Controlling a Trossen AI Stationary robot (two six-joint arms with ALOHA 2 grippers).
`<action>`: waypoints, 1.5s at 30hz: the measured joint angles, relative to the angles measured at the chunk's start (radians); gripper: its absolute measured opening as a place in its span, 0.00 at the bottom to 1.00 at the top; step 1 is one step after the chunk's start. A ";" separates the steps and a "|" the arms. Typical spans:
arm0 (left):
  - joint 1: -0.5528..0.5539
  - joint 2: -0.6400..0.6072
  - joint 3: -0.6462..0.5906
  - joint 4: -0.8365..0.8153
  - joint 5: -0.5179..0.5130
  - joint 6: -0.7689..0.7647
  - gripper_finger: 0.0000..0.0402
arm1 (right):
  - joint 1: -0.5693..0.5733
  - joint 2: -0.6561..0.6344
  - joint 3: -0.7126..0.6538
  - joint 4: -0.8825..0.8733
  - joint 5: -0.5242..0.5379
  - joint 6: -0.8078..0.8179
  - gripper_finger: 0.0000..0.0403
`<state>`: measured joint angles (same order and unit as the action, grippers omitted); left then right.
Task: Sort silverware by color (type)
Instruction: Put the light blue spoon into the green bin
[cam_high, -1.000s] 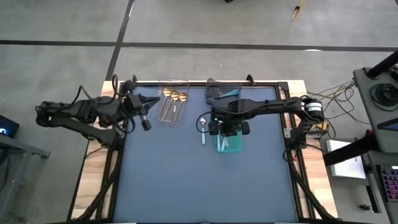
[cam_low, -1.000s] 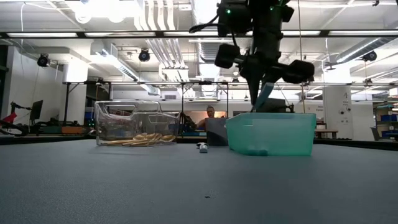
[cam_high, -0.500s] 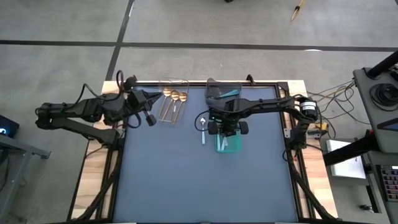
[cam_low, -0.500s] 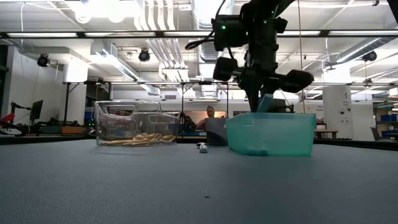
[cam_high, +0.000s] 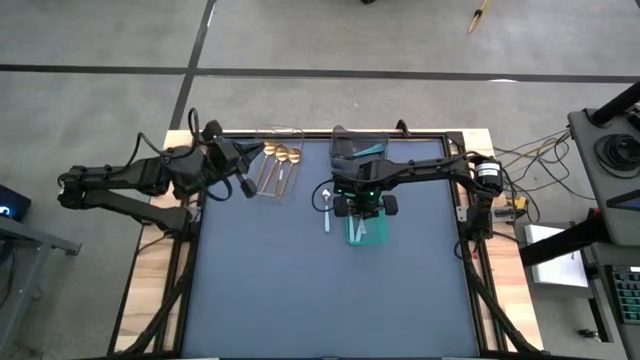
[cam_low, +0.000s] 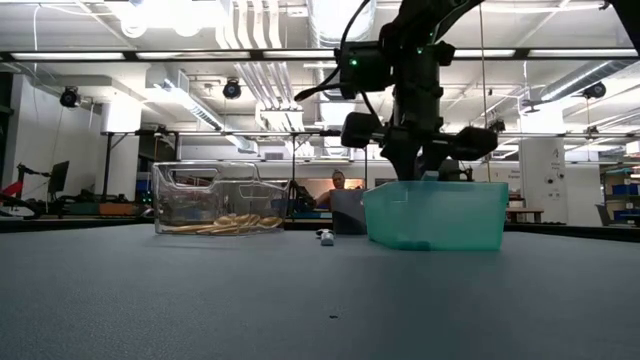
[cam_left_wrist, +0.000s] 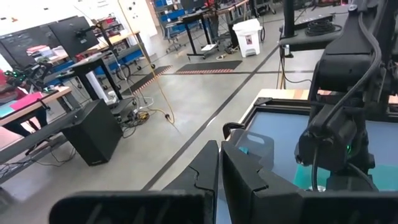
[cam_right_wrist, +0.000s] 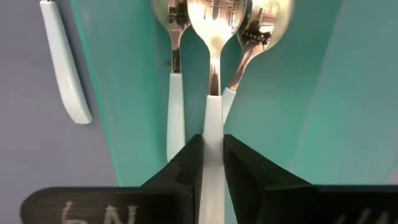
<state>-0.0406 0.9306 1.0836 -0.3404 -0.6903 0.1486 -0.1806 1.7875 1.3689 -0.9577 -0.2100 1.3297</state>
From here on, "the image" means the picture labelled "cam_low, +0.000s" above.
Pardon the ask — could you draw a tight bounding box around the dark grey plastic bin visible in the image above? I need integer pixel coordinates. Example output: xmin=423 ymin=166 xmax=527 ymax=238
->
xmin=329 ymin=188 xmax=369 ymax=236

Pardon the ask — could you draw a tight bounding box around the clear plastic bin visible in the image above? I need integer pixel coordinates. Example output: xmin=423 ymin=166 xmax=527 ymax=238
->
xmin=151 ymin=160 xmax=290 ymax=237

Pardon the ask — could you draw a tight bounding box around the black right camera cable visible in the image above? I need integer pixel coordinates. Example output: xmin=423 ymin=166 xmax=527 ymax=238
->
xmin=293 ymin=0 xmax=381 ymax=124

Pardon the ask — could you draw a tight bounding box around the black overhead rig frame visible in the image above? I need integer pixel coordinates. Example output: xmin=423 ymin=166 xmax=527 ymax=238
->
xmin=0 ymin=48 xmax=640 ymax=62

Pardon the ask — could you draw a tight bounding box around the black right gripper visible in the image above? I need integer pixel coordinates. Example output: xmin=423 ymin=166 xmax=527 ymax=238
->
xmin=341 ymin=84 xmax=500 ymax=182

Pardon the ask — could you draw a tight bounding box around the black overhead camera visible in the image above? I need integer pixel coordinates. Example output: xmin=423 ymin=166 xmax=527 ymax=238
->
xmin=58 ymin=85 xmax=82 ymax=109
xmin=221 ymin=78 xmax=243 ymax=101
xmin=582 ymin=81 xmax=608 ymax=100

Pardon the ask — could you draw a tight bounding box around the small black monitor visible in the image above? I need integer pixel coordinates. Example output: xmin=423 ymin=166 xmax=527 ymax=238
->
xmin=48 ymin=159 xmax=71 ymax=199

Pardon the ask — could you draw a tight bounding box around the teal plastic bin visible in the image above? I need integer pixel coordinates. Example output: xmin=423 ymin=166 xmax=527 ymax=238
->
xmin=363 ymin=181 xmax=510 ymax=252

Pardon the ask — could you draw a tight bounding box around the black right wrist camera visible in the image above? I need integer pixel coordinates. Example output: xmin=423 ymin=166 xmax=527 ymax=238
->
xmin=338 ymin=41 xmax=394 ymax=100

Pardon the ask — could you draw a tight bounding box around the black frame stand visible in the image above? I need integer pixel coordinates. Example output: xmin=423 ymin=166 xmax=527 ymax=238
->
xmin=289 ymin=130 xmax=369 ymax=221

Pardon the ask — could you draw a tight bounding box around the person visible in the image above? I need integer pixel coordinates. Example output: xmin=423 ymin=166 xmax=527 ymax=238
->
xmin=315 ymin=169 xmax=352 ymax=211

